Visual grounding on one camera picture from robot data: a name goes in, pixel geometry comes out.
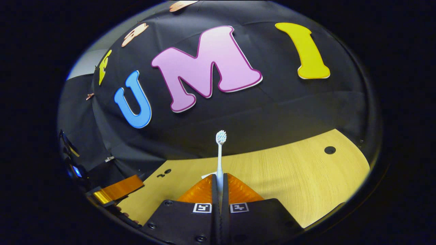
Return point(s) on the white toothbrush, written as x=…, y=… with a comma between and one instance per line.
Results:
x=220, y=163

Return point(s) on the black backdrop cloth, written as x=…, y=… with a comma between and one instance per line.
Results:
x=279, y=102

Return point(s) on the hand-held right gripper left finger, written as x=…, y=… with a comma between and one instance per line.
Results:
x=216, y=221

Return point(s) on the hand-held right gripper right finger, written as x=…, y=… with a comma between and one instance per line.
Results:
x=225, y=221

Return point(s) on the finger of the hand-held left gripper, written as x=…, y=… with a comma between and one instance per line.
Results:
x=119, y=189

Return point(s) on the small white tag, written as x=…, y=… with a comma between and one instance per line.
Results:
x=109, y=158

